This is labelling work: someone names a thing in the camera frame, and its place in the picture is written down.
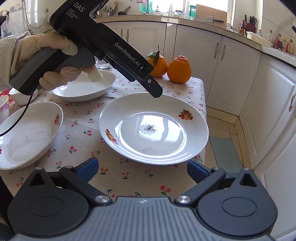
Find large white fruit plate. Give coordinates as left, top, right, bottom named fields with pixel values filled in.
left=1, top=101, right=64, bottom=171

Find white bowl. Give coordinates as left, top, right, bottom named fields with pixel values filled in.
left=0, top=95, right=10, bottom=123
left=9, top=88, right=30, bottom=106

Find left sleeve forearm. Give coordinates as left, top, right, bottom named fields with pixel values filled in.
left=1, top=31, right=30, bottom=91

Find white kitchen cabinets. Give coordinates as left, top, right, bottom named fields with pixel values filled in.
left=104, top=16, right=295, bottom=240

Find gloved left hand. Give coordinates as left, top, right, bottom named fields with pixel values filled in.
left=16, top=34, right=102, bottom=90

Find cherry print tablecloth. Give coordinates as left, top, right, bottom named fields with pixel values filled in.
left=1, top=70, right=195, bottom=198

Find glass water mug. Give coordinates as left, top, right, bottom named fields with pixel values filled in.
left=95, top=57, right=113, bottom=70

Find green dish soap bottle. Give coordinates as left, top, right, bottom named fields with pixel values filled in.
left=139, top=0, right=153, bottom=15

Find orange with leaf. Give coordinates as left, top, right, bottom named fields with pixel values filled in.
left=147, top=46, right=168, bottom=78

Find bumpy orange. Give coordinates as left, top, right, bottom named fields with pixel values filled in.
left=167, top=55, right=192, bottom=84

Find wooden cutting board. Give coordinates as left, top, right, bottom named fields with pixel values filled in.
left=195, top=4, right=227, bottom=29

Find knife block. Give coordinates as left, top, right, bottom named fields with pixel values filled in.
left=244, top=15, right=257, bottom=33

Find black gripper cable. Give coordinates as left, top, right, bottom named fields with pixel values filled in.
left=0, top=93, right=32, bottom=137

